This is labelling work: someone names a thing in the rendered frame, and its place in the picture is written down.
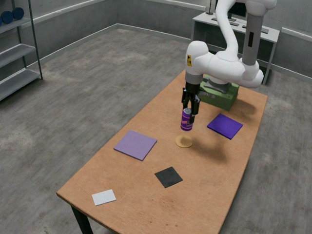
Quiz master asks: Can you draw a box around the purple flat square pad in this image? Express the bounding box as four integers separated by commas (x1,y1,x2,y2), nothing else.
114,130,157,161

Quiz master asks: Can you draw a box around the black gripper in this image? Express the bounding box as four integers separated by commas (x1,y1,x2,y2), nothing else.
181,81,201,124

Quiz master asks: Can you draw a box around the purple drink can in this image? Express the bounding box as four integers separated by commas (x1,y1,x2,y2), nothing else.
180,108,193,131

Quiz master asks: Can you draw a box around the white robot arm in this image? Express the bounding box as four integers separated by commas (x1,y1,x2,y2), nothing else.
185,0,277,94

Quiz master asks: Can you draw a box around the white flat rectangular card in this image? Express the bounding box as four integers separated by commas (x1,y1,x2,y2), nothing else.
92,189,116,206

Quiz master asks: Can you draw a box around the purple flat rectangular slab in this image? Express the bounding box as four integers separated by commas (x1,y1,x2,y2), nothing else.
207,113,243,140

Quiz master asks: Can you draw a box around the black square slate coaster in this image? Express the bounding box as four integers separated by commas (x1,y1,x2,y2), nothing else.
155,167,183,188

